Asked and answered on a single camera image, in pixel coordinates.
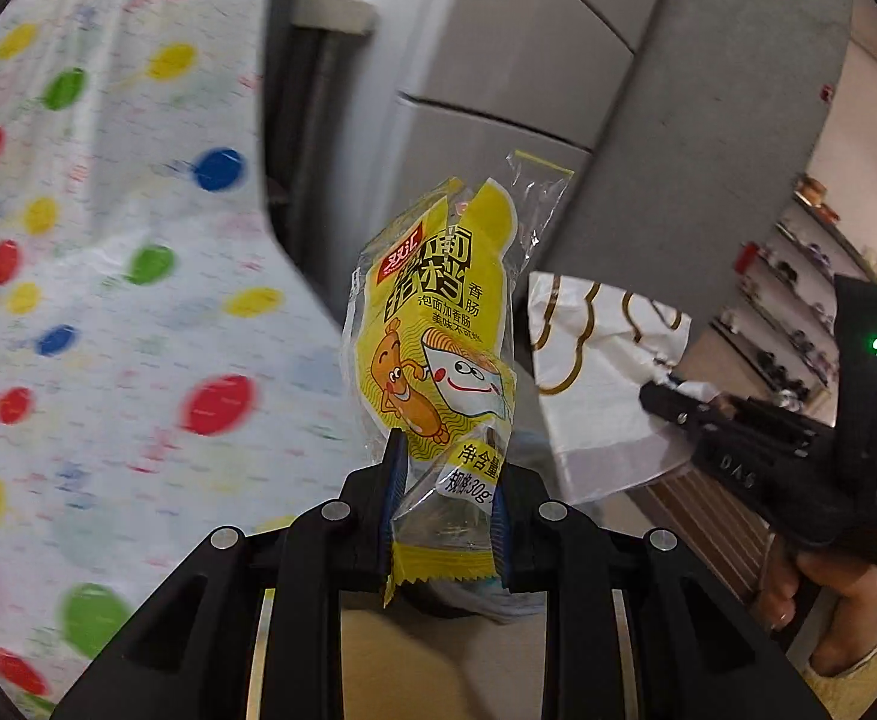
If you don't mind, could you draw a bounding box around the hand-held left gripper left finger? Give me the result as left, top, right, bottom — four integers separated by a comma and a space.
52, 427, 409, 720

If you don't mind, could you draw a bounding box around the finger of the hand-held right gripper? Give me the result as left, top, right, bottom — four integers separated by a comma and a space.
638, 381, 711, 430

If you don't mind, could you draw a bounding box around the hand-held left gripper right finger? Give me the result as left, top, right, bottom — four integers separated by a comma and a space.
486, 454, 830, 720

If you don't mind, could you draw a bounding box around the white bag with gold pattern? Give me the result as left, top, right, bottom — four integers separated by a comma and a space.
526, 271, 699, 505

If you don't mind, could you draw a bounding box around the yellow sausage wrapper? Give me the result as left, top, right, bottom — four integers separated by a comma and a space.
341, 150, 576, 610

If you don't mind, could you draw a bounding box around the person's right hand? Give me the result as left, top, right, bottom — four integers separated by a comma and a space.
755, 531, 877, 662

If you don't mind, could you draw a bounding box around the grey cabinet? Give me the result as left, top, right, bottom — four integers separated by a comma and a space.
299, 0, 855, 421

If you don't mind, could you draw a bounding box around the polka dot cloth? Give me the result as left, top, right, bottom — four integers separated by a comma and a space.
0, 0, 368, 720

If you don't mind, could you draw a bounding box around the grey office chair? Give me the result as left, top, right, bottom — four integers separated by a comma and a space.
258, 0, 353, 331

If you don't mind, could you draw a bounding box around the wall shelf with small items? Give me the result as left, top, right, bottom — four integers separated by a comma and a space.
708, 165, 877, 413

